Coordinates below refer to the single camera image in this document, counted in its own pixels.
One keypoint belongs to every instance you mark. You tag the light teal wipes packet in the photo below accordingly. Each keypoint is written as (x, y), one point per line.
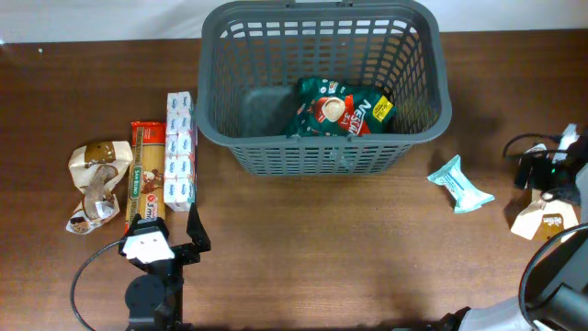
(467, 197)

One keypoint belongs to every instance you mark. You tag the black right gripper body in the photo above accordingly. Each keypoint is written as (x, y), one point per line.
(551, 177)

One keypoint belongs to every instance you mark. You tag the grey plastic shopping basket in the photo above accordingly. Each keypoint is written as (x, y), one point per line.
(253, 53)

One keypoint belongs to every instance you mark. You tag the green Nescafe coffee bag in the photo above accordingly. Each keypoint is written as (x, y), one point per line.
(330, 108)

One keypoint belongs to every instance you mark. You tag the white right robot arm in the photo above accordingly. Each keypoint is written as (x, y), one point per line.
(552, 293)

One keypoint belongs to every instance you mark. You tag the white tissue multipack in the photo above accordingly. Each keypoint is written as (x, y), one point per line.
(181, 142)

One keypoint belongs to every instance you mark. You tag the brown white snack bag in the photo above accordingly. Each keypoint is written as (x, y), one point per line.
(96, 169)

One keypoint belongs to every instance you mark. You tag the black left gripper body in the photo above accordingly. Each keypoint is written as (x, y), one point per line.
(171, 270)

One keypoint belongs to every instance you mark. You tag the beige brown snack bag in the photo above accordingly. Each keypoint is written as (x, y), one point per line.
(540, 220)

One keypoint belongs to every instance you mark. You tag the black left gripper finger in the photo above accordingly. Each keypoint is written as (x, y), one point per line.
(147, 226)
(196, 230)

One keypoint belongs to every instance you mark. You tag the orange spaghetti packet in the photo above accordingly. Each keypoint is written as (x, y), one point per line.
(146, 172)

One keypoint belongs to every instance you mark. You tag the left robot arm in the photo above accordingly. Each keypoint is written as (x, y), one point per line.
(155, 299)

